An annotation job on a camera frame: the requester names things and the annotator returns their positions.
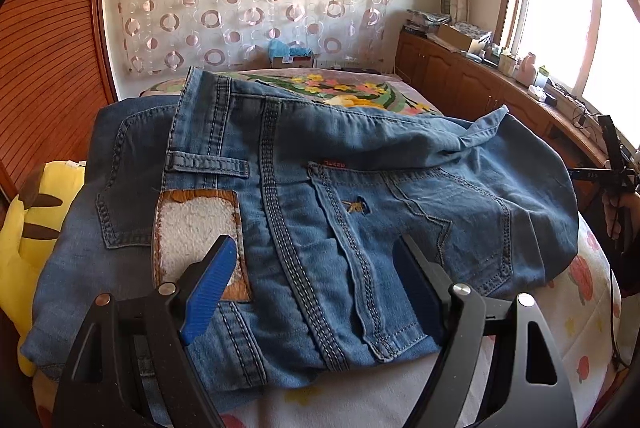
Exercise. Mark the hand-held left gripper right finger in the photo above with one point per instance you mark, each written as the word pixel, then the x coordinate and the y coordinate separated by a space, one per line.
pixel 415 278

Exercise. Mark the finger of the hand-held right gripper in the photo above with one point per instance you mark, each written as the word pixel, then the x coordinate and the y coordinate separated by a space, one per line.
pixel 612 148
pixel 587 173

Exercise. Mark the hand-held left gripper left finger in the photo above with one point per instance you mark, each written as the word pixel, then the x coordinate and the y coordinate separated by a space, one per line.
pixel 210 288

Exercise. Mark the blue denim pants white patch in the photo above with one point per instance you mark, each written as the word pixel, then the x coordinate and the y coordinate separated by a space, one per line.
pixel 325 208

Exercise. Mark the dark blue denim pants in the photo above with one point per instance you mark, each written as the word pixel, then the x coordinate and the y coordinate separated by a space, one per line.
pixel 120 158

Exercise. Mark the floral bedsheet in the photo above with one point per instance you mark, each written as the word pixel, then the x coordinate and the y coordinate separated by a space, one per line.
pixel 575 308

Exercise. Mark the pink bottle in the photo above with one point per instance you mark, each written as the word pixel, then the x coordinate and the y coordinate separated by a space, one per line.
pixel 526 68

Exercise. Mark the white container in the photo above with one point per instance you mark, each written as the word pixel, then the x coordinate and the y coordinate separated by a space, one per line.
pixel 507 64

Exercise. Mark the window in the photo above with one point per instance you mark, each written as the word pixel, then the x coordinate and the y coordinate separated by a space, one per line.
pixel 555 8

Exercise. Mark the wooden cabinet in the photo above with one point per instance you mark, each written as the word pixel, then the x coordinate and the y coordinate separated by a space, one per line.
pixel 450 73

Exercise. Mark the yellow plush toy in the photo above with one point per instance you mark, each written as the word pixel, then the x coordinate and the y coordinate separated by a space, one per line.
pixel 30 268

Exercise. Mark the cardboard box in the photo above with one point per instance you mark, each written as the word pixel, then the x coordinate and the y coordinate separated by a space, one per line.
pixel 460 37

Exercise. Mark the stack of magazines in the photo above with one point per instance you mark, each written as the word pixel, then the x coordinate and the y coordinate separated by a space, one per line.
pixel 425 21

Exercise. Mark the blue plastic bag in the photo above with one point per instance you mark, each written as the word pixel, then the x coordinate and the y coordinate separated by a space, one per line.
pixel 280 53

